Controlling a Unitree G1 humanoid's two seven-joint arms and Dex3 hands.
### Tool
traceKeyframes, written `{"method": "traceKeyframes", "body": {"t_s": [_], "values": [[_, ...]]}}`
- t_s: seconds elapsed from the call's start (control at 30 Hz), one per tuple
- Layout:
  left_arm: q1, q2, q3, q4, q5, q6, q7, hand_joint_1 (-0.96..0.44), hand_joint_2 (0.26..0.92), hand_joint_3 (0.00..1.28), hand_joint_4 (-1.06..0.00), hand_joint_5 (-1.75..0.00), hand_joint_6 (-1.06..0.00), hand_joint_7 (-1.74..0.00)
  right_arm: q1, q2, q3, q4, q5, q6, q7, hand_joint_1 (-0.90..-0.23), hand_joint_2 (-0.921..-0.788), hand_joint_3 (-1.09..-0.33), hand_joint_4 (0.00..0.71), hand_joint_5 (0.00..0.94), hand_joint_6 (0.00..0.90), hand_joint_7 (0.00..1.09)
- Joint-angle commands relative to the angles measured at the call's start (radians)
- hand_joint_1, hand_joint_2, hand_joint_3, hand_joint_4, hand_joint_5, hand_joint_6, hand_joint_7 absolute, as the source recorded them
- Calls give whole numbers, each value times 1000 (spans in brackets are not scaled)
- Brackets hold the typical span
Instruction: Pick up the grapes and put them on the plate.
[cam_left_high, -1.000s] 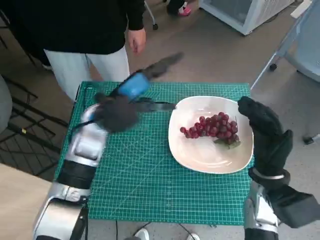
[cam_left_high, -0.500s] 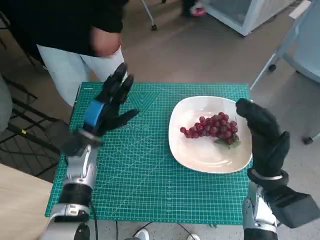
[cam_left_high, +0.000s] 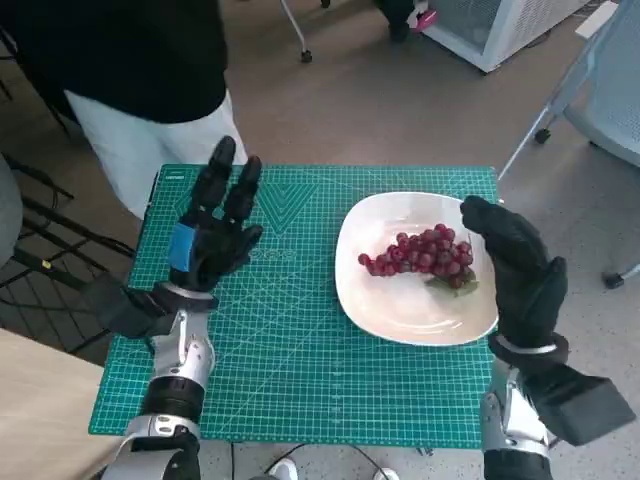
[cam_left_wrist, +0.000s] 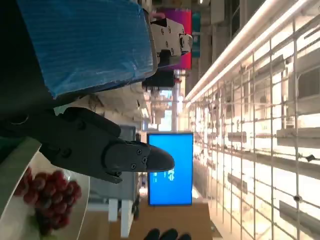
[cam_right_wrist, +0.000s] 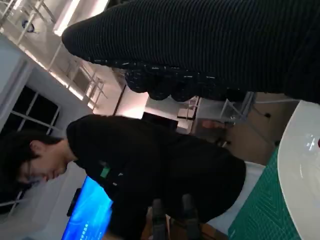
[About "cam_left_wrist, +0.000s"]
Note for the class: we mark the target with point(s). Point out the black left hand blue tape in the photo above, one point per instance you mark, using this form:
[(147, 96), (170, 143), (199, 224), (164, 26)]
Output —
[(82, 42)]

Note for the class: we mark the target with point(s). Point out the red toy grape bunch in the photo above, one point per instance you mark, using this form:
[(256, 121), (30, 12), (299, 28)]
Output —
[(52, 195)]

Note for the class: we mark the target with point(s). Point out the white plate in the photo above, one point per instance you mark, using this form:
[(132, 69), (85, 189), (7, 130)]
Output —
[(75, 220)]

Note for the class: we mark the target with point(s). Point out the black computer tower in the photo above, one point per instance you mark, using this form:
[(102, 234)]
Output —
[(158, 79)]

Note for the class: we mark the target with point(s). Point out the magenta display screen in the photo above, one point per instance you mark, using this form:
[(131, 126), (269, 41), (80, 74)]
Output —
[(186, 57)]

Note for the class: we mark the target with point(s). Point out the teal hanging banner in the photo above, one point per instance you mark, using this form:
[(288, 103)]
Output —
[(196, 32)]

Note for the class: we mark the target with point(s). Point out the green cutting mat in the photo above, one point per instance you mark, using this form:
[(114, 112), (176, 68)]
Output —
[(7, 147)]

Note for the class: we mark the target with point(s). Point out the long ceiling light strip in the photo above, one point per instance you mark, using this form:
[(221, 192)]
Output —
[(240, 45)]

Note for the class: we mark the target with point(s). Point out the monitor with blue screen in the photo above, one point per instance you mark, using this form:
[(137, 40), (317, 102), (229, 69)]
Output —
[(172, 190)]

